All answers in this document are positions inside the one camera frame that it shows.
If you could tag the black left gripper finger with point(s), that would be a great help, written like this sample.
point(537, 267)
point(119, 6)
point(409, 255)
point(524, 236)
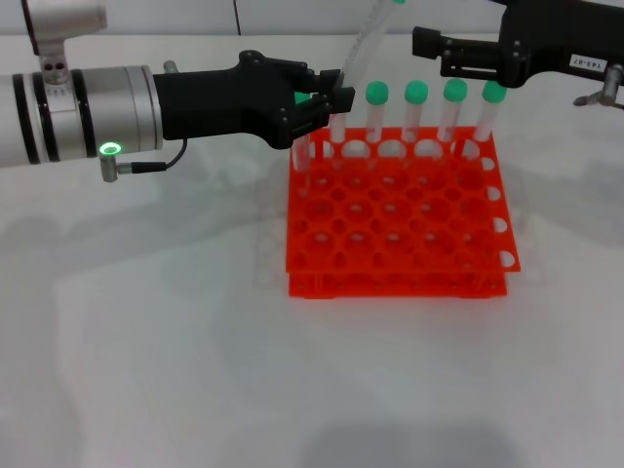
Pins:
point(341, 101)
point(317, 80)

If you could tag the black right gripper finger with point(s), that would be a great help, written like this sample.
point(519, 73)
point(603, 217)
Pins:
point(468, 58)

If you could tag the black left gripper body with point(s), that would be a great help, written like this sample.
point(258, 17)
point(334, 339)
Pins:
point(209, 105)

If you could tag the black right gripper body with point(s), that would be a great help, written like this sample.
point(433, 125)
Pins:
point(560, 29)

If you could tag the orange test tube rack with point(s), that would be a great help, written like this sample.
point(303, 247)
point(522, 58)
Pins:
point(390, 224)

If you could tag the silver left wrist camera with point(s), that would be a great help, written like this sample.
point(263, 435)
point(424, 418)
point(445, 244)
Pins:
point(63, 24)

